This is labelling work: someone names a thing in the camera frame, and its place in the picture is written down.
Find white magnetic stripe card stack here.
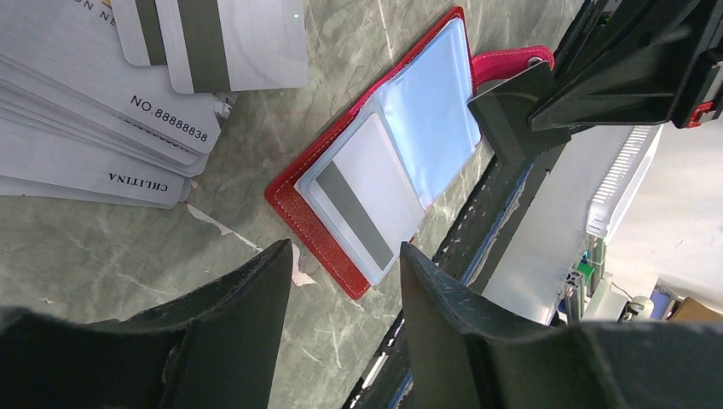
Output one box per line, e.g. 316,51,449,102
1,1,309,209

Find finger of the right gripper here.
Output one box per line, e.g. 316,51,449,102
529,0,722,130

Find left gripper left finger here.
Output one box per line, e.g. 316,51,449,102
1,239,293,408

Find red leather wallet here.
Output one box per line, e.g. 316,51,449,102
265,6,556,300

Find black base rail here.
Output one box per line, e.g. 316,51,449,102
344,147,563,408

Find single white stripe card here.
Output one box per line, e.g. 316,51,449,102
298,112,425,285

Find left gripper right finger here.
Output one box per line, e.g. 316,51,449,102
400,242,722,408

